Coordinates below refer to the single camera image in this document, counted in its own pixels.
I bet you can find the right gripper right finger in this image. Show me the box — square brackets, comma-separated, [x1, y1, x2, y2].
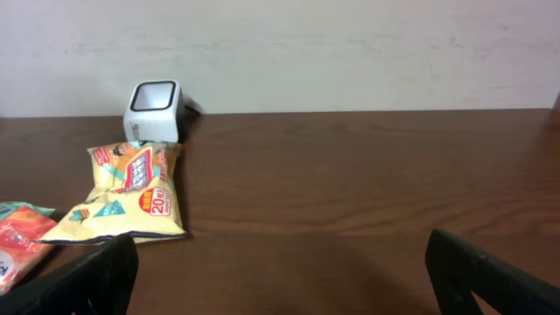
[425, 229, 559, 315]

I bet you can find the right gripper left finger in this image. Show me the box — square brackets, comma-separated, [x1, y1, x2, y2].
[1, 234, 139, 315]

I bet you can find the small orange snack packet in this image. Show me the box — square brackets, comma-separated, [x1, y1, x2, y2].
[1, 208, 57, 295]

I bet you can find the teal wet wipes pack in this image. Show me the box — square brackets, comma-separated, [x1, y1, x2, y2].
[0, 201, 55, 221]

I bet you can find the white barcode scanner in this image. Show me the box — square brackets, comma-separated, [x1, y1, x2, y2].
[123, 80, 186, 143]

